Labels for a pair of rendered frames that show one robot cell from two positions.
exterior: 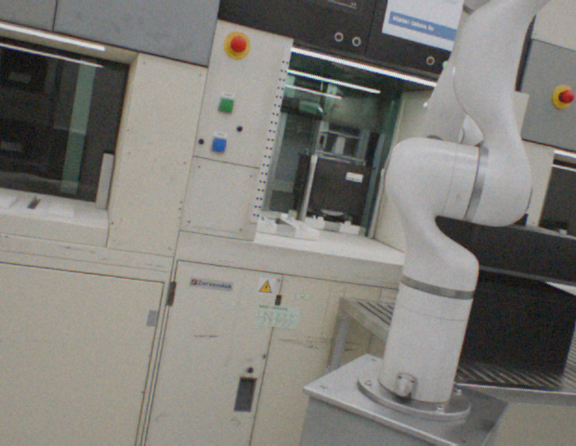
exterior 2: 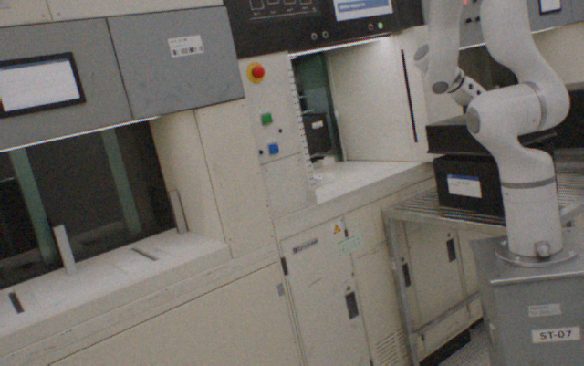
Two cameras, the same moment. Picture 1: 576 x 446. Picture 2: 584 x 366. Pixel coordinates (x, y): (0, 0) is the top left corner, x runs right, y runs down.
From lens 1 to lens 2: 0.63 m
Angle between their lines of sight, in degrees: 16
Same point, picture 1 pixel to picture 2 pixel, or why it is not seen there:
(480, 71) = (515, 35)
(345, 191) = (316, 137)
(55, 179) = (131, 228)
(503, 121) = (540, 61)
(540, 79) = not seen: hidden behind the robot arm
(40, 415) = not seen: outside the picture
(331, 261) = (365, 191)
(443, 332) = (553, 205)
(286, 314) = (354, 239)
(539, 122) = not seen: hidden behind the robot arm
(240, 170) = (291, 159)
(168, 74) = (223, 115)
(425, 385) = (554, 242)
